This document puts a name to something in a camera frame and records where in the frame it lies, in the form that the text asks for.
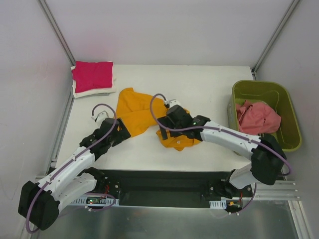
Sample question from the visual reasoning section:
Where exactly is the orange t shirt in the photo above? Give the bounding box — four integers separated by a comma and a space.
116, 88, 200, 151

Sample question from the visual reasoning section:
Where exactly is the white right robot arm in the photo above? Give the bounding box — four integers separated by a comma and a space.
157, 100, 286, 199

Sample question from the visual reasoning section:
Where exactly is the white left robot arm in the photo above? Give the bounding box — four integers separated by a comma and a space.
18, 118, 131, 231

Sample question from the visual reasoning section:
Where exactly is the folded white t shirt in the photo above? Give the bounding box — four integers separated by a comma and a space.
71, 66, 116, 98

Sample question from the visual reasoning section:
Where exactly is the folded magenta t shirt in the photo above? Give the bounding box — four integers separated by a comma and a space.
71, 61, 113, 93

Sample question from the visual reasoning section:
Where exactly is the salmon pink t shirt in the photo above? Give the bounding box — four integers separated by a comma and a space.
236, 100, 281, 135

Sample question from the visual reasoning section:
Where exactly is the olive green plastic basket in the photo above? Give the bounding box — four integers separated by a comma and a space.
227, 80, 302, 152

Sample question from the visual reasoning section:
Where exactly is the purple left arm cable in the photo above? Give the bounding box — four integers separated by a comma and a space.
26, 103, 123, 234

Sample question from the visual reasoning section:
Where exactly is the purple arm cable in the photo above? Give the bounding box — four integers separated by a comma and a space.
26, 103, 123, 234
150, 93, 292, 216

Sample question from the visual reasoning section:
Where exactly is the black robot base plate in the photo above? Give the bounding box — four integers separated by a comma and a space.
47, 167, 252, 207

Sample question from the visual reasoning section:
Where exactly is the left white cable duct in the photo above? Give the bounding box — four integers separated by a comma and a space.
70, 196, 119, 207

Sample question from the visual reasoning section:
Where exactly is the white cable duct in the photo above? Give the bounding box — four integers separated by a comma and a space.
70, 196, 119, 207
209, 200, 227, 210

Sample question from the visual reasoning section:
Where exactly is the right white cable duct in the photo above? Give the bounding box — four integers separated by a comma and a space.
209, 200, 227, 210

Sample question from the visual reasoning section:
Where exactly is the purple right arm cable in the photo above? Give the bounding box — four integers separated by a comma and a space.
150, 93, 292, 216

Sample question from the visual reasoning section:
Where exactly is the right aluminium frame post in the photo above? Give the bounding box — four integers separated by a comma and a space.
251, 0, 302, 76

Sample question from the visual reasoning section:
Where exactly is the aluminium frame post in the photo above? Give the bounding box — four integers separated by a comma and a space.
37, 0, 75, 66
251, 0, 302, 76

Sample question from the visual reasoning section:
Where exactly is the left aluminium frame post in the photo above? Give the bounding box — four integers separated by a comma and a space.
37, 0, 75, 66

